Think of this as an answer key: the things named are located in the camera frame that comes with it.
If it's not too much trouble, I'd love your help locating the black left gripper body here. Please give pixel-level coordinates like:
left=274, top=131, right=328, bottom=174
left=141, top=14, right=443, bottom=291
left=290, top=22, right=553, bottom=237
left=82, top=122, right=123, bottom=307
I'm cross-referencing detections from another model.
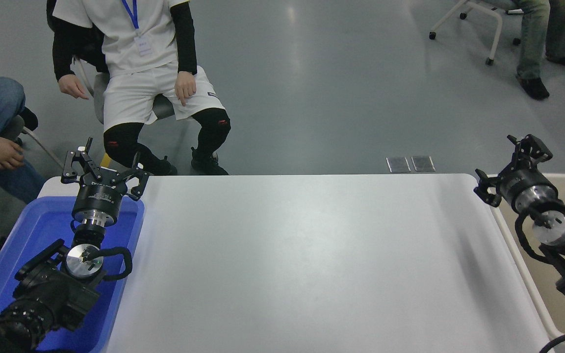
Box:
left=73, top=179, right=126, bottom=219

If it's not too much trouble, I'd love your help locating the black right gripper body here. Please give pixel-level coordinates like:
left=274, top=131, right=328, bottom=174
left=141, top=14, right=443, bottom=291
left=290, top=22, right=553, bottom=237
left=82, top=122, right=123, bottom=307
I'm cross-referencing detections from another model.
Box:
left=496, top=166, right=551, bottom=205

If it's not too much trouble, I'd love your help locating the lanyard person's right hand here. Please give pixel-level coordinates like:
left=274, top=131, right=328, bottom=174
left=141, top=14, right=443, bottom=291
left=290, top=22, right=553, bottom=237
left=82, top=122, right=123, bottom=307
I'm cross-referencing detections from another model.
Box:
left=58, top=74, right=90, bottom=101

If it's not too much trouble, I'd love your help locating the person's hand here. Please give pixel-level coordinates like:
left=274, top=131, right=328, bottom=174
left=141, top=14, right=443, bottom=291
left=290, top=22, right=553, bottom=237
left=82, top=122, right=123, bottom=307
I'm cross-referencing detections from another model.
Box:
left=0, top=136, right=25, bottom=171

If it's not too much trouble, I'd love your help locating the lanyard person's left hand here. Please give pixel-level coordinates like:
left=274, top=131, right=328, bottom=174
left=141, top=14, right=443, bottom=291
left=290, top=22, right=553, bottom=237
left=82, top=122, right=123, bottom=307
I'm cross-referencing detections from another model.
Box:
left=174, top=71, right=198, bottom=107

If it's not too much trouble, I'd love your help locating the blue plastic tray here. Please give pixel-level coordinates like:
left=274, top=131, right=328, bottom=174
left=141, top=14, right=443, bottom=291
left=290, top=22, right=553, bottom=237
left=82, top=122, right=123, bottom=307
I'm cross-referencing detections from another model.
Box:
left=0, top=196, right=146, bottom=353

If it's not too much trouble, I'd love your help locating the metal floor plate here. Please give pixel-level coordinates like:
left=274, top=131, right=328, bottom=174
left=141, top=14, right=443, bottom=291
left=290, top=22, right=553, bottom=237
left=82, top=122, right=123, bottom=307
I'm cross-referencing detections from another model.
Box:
left=386, top=156, right=411, bottom=174
left=411, top=155, right=436, bottom=173

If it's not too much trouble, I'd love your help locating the grey chair with metal leg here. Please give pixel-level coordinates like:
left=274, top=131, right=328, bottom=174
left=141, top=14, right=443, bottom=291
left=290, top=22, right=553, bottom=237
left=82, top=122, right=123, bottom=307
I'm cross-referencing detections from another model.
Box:
left=0, top=115, right=65, bottom=170

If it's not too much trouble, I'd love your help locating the white chair with casters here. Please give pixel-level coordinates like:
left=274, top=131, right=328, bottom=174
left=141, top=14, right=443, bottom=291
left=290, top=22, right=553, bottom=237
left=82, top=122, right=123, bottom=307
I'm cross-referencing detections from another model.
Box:
left=429, top=0, right=524, bottom=67

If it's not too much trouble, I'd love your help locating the person with blue lanyard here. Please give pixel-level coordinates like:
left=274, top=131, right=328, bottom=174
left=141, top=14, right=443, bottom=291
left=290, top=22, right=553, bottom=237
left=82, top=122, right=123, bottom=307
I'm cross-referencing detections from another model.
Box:
left=47, top=0, right=231, bottom=176

